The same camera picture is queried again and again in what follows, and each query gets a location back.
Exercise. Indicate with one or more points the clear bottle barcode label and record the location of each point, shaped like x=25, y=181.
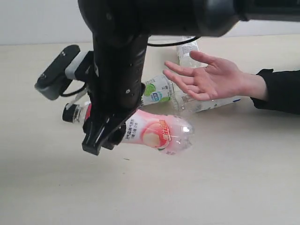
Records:
x=186, y=104

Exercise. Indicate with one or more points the green lime label bottle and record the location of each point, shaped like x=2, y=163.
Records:
x=157, y=90

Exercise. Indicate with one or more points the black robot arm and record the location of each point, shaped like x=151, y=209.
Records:
x=121, y=29

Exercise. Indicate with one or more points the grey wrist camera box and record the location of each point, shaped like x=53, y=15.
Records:
x=53, y=81

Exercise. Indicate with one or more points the bare open human hand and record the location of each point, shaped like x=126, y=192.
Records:
x=221, y=78

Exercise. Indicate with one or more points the black sleeved forearm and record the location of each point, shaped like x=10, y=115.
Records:
x=275, y=91

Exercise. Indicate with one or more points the pink peach drink bottle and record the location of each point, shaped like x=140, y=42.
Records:
x=169, y=134

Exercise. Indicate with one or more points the small clear white-label bottle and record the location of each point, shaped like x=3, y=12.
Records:
x=183, y=52

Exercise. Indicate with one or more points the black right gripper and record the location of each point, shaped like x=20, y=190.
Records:
x=112, y=74

